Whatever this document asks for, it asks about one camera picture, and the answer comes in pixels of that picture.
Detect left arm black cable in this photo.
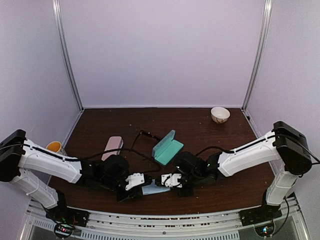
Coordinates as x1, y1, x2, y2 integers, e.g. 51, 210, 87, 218
0, 143, 163, 176

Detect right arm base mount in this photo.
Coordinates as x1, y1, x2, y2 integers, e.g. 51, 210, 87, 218
239, 207, 282, 238

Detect white ceramic bowl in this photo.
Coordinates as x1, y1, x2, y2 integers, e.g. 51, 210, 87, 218
210, 106, 231, 124

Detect aluminium front rail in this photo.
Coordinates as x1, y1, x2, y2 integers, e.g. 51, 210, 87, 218
19, 197, 312, 240

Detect grey-blue glasses case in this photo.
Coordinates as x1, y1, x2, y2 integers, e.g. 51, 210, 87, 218
151, 129, 184, 166

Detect pink glasses case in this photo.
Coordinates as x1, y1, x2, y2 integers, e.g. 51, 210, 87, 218
101, 136, 124, 161

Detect light blue cloth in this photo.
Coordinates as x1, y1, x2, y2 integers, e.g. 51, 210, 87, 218
141, 182, 171, 196

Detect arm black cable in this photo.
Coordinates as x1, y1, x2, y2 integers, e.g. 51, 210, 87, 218
196, 132, 320, 226
0, 143, 163, 176

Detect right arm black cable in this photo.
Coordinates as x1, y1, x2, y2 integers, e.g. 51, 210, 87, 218
196, 132, 320, 226

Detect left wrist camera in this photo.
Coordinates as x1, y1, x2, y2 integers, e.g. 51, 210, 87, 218
124, 172, 153, 191

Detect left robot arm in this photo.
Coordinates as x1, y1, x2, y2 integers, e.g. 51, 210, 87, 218
0, 129, 147, 222

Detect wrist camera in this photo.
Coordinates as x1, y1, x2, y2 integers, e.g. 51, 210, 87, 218
155, 173, 183, 188
124, 172, 153, 191

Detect aluminium frame post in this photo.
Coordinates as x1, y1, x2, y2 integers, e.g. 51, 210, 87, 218
52, 0, 84, 112
241, 0, 273, 112

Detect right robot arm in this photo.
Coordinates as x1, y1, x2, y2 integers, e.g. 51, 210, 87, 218
172, 121, 313, 221

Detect right aluminium frame post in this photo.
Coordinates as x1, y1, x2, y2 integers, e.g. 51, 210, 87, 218
241, 0, 273, 112

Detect patterned mug orange inside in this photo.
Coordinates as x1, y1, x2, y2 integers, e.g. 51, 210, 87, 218
46, 141, 66, 155

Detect left aluminium frame post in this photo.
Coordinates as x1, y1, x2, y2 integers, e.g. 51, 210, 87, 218
52, 0, 84, 112

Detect dark sunglasses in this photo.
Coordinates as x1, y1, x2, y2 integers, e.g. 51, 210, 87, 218
129, 129, 162, 153

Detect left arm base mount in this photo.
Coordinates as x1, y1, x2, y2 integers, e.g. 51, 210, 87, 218
45, 209, 90, 239

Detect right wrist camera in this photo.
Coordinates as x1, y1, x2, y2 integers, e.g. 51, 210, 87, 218
155, 173, 183, 188

